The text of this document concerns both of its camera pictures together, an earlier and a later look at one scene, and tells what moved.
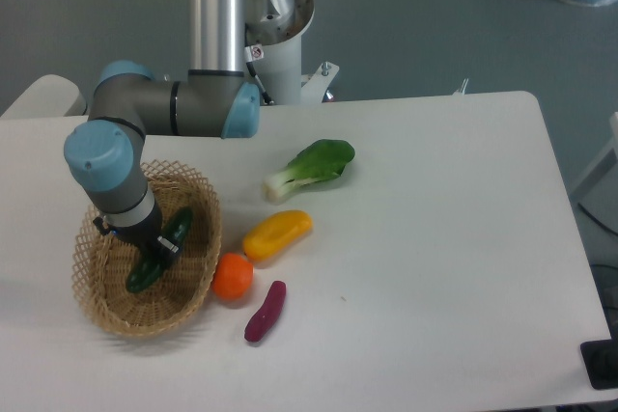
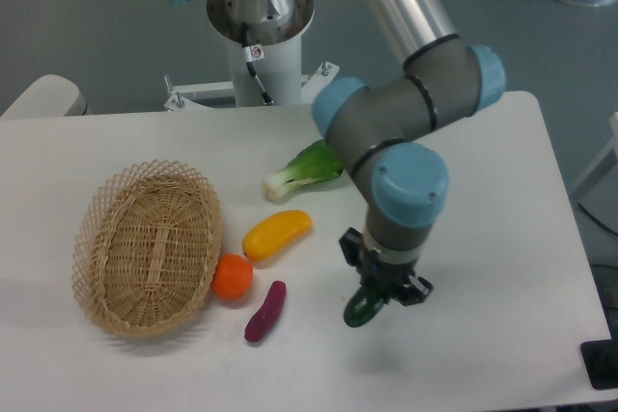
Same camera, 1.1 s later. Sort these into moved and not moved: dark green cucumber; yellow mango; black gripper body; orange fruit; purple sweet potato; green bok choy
Moved: dark green cucumber; black gripper body
Not moved: purple sweet potato; yellow mango; green bok choy; orange fruit
